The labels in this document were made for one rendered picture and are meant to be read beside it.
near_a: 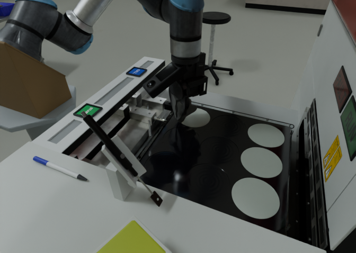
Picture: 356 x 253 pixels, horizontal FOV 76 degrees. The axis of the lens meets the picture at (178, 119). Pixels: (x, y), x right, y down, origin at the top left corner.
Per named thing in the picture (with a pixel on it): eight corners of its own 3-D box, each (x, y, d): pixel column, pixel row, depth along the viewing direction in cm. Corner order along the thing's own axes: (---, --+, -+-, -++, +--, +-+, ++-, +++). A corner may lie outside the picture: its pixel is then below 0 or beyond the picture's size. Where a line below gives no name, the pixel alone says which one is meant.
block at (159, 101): (167, 105, 80) (166, 98, 78) (162, 110, 77) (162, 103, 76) (147, 100, 82) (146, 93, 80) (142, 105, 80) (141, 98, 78)
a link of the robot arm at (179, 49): (180, 44, 50) (162, 34, 56) (180, 63, 53) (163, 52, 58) (207, 38, 53) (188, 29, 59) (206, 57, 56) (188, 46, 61)
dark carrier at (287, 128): (290, 128, 68) (290, 126, 68) (284, 237, 43) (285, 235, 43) (183, 103, 78) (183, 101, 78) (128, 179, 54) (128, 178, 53)
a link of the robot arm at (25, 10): (2, 21, 81) (18, -12, 83) (42, 42, 91) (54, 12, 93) (11, 16, 73) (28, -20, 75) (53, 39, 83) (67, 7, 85)
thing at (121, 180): (150, 193, 42) (143, 141, 34) (140, 211, 40) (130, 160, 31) (122, 182, 44) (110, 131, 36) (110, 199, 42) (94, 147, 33)
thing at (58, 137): (166, 90, 100) (165, 59, 91) (77, 190, 60) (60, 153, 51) (147, 86, 103) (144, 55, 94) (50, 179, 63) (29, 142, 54)
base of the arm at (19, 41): (-21, 41, 76) (-9, 15, 78) (23, 62, 90) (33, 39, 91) (5, 45, 70) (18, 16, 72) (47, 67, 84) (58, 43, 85)
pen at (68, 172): (87, 176, 44) (35, 154, 49) (83, 180, 44) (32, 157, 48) (89, 179, 45) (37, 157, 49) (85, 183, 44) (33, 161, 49)
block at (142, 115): (156, 118, 74) (156, 111, 72) (151, 124, 72) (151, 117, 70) (135, 113, 77) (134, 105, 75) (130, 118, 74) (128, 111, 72)
